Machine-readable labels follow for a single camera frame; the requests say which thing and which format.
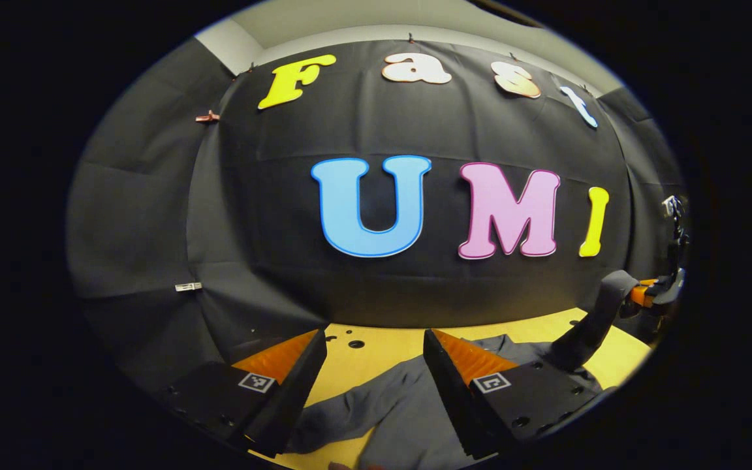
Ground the grey collared shirt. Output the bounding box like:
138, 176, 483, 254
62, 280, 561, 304
285, 270, 641, 470

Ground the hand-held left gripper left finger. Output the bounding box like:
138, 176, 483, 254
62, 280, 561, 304
157, 328, 328, 458

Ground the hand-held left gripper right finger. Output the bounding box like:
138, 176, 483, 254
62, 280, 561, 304
423, 328, 605, 460

